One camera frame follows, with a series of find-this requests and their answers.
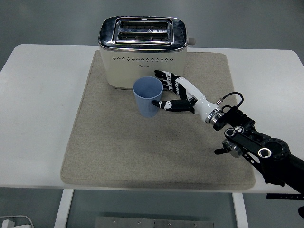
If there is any white power cable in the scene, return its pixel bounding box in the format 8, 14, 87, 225
0, 215, 34, 228

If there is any white table leg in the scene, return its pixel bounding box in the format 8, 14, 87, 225
231, 192, 250, 228
54, 189, 75, 228

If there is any grey metal plate with screws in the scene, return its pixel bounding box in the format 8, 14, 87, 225
95, 216, 217, 228

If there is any black table control panel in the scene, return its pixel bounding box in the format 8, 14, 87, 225
266, 193, 304, 200

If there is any beige felt table mat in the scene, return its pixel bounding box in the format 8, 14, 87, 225
59, 51, 256, 191

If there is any white power adapter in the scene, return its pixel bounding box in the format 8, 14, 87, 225
0, 219, 16, 228

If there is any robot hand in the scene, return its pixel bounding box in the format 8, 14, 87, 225
151, 69, 220, 121

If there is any blue ribbed plastic cup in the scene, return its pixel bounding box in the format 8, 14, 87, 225
132, 76, 164, 119

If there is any cream two-slot toaster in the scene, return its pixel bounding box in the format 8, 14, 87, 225
98, 16, 189, 91

